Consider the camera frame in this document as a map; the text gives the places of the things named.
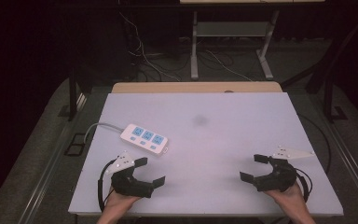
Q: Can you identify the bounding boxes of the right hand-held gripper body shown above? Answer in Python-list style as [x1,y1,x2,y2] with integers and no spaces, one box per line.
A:
[252,145,315,193]

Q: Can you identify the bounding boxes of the person's right hand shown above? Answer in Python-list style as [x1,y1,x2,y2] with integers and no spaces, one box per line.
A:
[263,181,308,213]

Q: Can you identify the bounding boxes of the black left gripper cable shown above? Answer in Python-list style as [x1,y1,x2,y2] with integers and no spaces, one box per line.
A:
[97,158,119,213]

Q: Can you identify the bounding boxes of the black floor cable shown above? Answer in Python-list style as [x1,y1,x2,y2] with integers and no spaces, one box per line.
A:
[297,113,333,175]

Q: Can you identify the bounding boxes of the white power strip cable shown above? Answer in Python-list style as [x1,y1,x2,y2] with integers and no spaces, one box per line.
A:
[83,121,125,145]

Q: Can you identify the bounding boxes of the wooden table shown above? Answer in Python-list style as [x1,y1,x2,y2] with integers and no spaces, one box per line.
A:
[110,81,283,94]

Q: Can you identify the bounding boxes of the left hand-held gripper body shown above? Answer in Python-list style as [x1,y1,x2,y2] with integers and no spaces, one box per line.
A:
[105,150,155,199]

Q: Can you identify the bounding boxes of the grey metal desk frame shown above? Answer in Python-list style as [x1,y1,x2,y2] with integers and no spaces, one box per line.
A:
[190,9,282,81]

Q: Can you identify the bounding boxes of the white floor cable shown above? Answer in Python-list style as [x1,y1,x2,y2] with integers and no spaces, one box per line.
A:
[205,49,254,82]
[117,10,181,82]

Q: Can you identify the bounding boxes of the black metal stand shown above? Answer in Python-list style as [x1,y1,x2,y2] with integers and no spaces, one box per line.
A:
[58,66,90,122]
[304,12,358,123]

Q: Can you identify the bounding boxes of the metal floor rail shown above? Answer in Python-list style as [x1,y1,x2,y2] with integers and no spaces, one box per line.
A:
[18,92,88,224]
[320,102,358,218]

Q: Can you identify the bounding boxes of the white power strip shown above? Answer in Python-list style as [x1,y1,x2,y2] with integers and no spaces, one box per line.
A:
[119,123,170,156]

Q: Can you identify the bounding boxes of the person's left hand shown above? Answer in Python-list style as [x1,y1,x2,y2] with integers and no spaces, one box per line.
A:
[103,186,142,215]

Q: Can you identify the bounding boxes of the white table mat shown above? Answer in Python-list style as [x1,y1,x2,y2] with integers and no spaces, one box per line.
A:
[68,91,345,217]

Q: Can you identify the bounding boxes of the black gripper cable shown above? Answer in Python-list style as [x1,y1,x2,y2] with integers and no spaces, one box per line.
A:
[97,158,119,213]
[294,167,314,203]

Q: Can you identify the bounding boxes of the black floor frame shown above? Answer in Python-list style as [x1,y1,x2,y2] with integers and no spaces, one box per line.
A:
[63,133,87,157]

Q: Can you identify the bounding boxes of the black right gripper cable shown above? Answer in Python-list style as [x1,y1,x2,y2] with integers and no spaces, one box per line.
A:
[294,167,314,203]

